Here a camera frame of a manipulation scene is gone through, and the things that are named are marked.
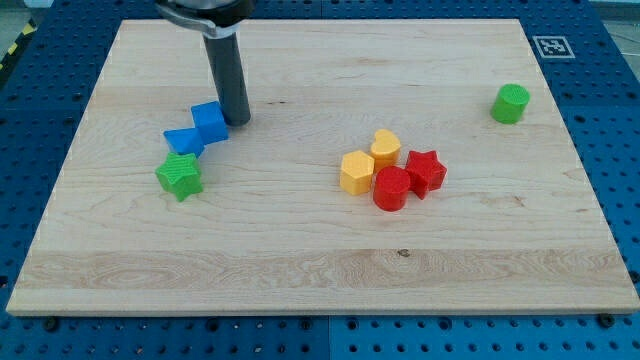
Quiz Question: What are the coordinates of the yellow hexagon block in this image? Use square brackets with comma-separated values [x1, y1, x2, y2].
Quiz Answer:
[339, 150, 375, 195]

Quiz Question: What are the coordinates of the wooden board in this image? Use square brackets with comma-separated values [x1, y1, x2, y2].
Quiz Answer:
[7, 19, 639, 317]

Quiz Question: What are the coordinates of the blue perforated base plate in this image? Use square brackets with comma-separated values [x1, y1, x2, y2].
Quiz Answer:
[1, 0, 639, 359]

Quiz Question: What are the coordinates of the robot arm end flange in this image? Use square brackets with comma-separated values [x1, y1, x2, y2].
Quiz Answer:
[154, 0, 256, 39]

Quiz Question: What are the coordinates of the blue cube block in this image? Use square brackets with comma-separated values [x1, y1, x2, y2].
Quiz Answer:
[191, 101, 229, 145]

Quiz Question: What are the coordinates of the blue triangular prism block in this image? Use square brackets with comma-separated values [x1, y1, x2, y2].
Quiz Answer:
[163, 128, 205, 158]

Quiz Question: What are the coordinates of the yellow heart block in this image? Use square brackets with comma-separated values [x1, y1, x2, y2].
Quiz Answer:
[370, 129, 401, 173]

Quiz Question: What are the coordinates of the white fiducial marker tag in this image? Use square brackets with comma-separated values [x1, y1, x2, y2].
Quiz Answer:
[533, 35, 575, 59]

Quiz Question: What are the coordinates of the green star block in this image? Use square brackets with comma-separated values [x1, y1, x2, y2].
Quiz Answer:
[155, 152, 203, 202]

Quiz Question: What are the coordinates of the red star block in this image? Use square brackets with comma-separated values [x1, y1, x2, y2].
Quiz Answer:
[405, 150, 447, 200]

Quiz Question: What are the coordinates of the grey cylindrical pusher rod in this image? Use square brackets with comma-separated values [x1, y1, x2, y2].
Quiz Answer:
[204, 33, 251, 127]

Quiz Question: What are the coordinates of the green cylinder block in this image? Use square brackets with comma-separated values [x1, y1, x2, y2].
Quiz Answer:
[490, 83, 530, 124]

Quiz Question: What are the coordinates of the red cylinder block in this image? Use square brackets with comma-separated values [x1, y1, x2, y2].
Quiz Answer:
[373, 166, 411, 212]

